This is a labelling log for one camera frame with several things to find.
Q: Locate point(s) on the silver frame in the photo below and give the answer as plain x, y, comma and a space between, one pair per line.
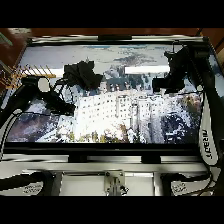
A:
100, 165

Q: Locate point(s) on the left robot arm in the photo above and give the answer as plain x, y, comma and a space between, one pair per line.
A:
23, 96

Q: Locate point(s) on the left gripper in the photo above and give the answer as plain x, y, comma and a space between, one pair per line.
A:
63, 107

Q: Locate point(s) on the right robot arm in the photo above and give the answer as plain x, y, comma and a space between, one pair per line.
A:
207, 140

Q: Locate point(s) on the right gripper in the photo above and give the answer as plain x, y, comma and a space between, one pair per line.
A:
159, 85

